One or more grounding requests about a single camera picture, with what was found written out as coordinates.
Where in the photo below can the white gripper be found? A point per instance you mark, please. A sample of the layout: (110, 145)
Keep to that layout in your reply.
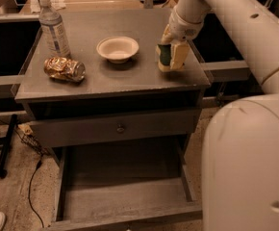
(184, 29)

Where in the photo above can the green and yellow sponge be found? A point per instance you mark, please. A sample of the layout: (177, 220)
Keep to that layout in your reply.
(164, 53)

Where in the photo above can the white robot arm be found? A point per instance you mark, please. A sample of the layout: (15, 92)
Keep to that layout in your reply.
(240, 154)

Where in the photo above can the round metal drawer knob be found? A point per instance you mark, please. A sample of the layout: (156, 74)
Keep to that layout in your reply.
(120, 128)

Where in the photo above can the grey wooden drawer cabinet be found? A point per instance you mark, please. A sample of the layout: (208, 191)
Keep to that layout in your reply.
(135, 86)

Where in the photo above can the closed grey top drawer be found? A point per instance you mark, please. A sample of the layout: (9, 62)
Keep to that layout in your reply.
(102, 128)

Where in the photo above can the open grey middle drawer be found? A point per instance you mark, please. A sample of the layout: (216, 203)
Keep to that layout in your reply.
(123, 186)

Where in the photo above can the white paper bowl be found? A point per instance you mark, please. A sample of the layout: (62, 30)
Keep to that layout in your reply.
(117, 50)

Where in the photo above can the crushed golden soda can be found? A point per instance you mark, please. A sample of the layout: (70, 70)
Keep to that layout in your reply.
(64, 69)

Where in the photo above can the clear plastic water bottle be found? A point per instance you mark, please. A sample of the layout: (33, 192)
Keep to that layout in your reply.
(53, 29)

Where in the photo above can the white crumpled cloth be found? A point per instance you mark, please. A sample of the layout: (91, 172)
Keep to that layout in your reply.
(35, 5)

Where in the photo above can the black metal bar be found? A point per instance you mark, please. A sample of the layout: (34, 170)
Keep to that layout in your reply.
(6, 146)

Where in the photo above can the grey horizontal rail beam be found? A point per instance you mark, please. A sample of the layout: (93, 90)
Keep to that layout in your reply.
(228, 71)

